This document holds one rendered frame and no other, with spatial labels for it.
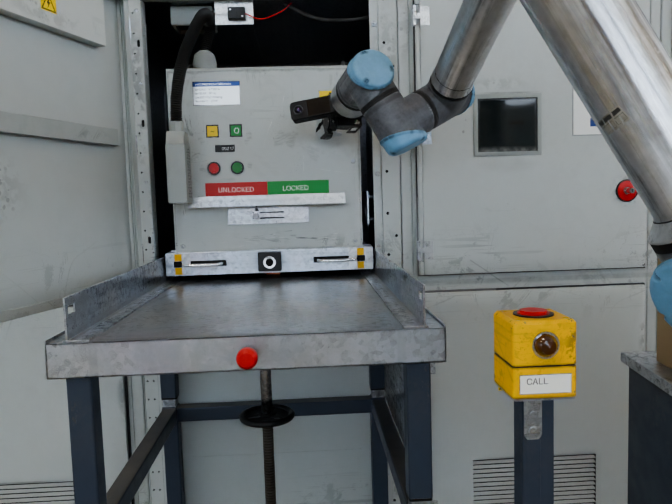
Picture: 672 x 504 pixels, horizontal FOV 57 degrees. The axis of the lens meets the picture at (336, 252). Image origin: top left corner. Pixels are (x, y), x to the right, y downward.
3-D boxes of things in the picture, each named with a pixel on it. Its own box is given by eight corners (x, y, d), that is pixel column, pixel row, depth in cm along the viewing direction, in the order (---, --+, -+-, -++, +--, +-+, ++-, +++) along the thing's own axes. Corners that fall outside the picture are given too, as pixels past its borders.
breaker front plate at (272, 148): (362, 252, 163) (357, 66, 159) (176, 258, 161) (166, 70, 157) (361, 251, 164) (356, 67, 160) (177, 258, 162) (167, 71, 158)
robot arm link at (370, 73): (370, 97, 124) (344, 54, 124) (351, 121, 135) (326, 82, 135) (406, 78, 127) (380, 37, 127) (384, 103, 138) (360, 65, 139)
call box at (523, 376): (577, 400, 76) (578, 317, 75) (513, 403, 75) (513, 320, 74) (551, 380, 84) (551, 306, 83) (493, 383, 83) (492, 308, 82)
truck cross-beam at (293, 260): (373, 269, 163) (372, 246, 163) (166, 276, 161) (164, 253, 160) (371, 266, 168) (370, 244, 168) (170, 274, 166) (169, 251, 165)
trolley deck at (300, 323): (446, 362, 98) (445, 324, 98) (46, 379, 95) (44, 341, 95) (388, 295, 166) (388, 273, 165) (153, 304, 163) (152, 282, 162)
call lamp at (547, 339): (564, 361, 74) (564, 333, 74) (535, 362, 74) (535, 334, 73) (559, 358, 75) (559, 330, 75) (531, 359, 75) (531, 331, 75)
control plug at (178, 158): (188, 203, 150) (184, 129, 148) (167, 203, 149) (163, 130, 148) (193, 202, 157) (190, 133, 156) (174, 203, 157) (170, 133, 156)
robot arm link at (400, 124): (444, 127, 128) (412, 76, 128) (401, 152, 124) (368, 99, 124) (425, 142, 137) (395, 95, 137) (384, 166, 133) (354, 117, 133)
